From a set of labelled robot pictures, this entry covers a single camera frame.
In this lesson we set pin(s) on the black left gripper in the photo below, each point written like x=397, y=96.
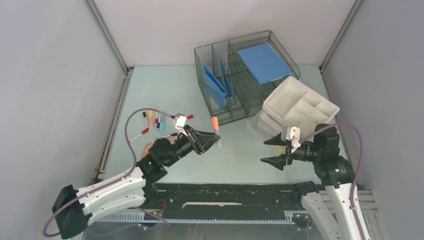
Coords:
x=204, y=142

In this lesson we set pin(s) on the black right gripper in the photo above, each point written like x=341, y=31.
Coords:
x=278, y=161

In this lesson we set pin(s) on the pink highlighter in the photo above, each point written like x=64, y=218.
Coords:
x=172, y=138

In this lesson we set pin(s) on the blue highlighter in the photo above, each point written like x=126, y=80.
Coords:
x=162, y=123

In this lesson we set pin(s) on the blue folder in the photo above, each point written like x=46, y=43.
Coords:
x=214, y=87
x=228, y=80
x=264, y=63

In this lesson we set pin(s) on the white plastic drawer organizer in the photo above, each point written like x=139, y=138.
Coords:
x=290, y=103

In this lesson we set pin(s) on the orange highlighter with yellow cap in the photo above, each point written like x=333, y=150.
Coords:
x=151, y=119

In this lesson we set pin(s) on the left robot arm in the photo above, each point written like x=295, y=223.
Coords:
x=76, y=209

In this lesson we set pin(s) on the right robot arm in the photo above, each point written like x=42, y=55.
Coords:
x=337, y=175

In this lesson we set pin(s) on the black marker near pink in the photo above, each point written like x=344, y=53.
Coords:
x=165, y=136

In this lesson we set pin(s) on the orange highlighter lower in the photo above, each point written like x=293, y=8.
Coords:
x=146, y=149

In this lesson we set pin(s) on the red cap marker lower left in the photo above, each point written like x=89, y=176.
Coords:
x=146, y=130

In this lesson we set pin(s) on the black cap whiteboard marker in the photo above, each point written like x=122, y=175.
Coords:
x=145, y=120

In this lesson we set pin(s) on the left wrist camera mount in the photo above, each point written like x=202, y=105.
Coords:
x=179, y=121

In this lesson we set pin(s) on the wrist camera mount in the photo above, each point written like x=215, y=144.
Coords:
x=179, y=121
x=291, y=135

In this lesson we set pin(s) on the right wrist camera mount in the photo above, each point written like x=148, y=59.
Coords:
x=291, y=135

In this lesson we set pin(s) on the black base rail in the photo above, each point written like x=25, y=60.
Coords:
x=229, y=202

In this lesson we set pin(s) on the green wire mesh organizer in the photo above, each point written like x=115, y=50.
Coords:
x=248, y=93

